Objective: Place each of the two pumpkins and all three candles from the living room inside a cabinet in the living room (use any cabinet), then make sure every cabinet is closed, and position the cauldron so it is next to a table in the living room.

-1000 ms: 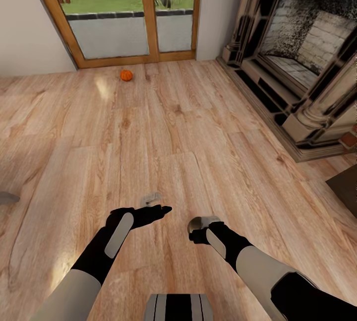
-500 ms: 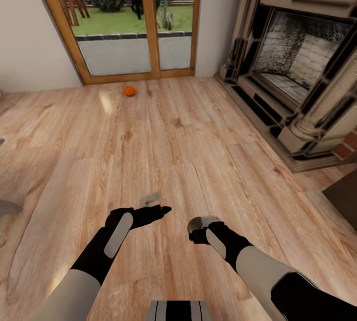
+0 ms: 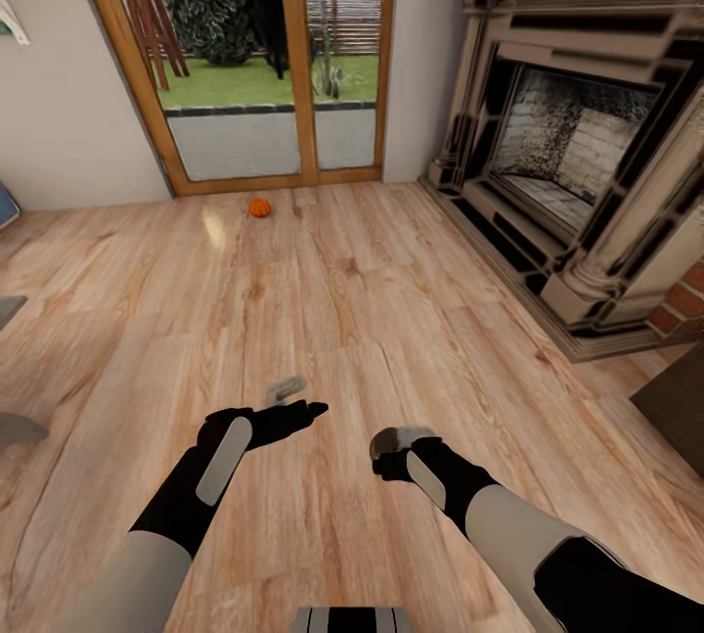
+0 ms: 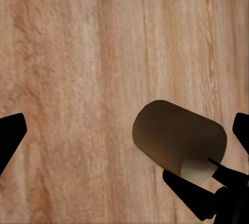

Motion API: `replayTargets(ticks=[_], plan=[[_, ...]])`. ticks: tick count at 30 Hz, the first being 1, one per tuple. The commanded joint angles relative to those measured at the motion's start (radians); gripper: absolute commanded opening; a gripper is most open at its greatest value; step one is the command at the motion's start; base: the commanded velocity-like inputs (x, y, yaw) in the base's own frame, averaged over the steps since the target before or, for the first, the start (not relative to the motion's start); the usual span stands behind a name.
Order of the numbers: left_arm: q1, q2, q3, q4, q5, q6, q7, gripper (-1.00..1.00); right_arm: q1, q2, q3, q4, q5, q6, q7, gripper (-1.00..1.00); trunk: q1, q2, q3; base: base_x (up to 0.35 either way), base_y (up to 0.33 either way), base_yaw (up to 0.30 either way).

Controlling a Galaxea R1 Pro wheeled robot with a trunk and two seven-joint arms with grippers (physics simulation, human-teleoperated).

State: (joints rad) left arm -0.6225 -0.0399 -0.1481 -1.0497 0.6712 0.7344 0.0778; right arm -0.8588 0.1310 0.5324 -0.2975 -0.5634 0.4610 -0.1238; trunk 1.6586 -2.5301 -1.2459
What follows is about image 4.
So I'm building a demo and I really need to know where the pillar candle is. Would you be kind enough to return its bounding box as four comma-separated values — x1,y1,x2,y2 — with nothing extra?
132,100,227,186

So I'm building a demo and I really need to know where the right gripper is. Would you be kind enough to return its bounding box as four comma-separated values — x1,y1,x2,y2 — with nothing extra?
162,167,249,224

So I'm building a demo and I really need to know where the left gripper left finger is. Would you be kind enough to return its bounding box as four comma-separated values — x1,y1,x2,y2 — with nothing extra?
0,113,27,175

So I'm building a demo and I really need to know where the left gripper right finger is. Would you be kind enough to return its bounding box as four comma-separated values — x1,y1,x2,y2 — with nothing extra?
232,112,249,155

